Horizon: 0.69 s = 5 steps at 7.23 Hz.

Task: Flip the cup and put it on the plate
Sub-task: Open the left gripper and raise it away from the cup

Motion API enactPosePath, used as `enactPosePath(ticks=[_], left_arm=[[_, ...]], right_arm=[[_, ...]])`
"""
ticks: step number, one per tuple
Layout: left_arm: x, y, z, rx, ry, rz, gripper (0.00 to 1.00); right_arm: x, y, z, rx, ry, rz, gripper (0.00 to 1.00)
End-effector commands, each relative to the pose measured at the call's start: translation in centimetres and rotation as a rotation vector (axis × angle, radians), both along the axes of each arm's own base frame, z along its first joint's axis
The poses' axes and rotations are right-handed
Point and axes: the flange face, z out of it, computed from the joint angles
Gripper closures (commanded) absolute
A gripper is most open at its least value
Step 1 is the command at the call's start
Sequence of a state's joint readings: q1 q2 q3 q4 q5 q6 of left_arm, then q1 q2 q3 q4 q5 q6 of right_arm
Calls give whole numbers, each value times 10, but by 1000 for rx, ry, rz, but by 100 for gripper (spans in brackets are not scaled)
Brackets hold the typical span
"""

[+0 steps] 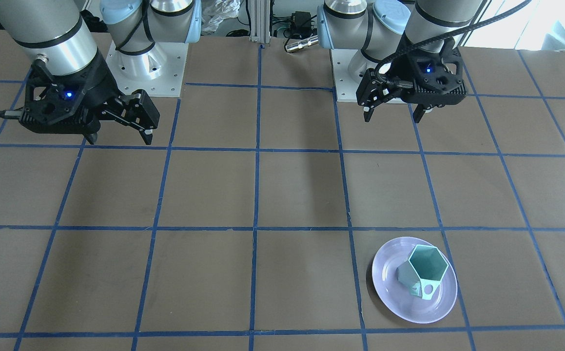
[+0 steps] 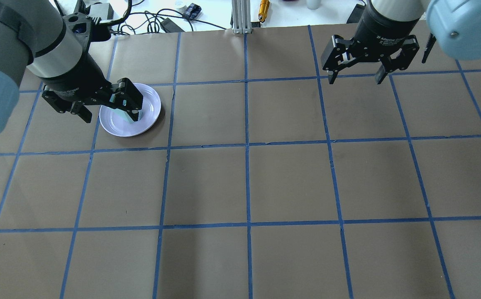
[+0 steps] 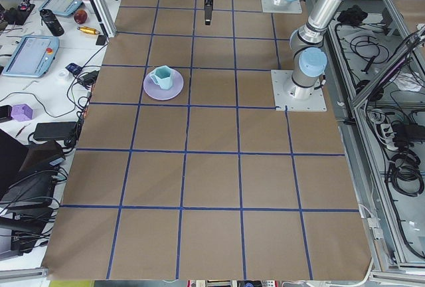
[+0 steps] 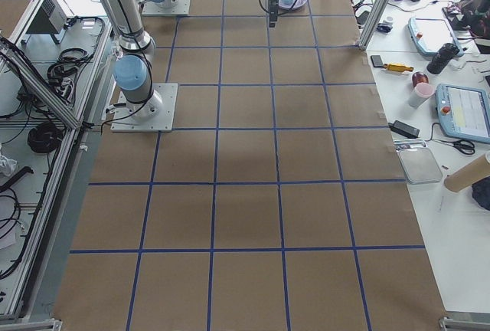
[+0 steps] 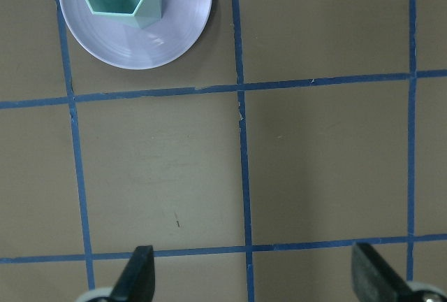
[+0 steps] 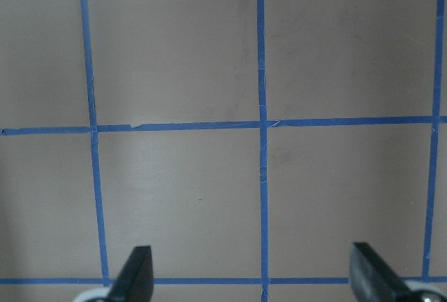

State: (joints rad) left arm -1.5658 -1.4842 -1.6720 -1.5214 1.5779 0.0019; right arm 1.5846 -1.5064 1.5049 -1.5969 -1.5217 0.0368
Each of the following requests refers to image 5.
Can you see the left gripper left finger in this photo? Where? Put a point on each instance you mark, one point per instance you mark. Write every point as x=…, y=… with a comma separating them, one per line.
x=137, y=281

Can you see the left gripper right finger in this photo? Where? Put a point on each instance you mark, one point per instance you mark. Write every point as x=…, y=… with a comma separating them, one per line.
x=374, y=280

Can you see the lavender round plate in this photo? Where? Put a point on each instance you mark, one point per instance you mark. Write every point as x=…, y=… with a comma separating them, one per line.
x=127, y=47

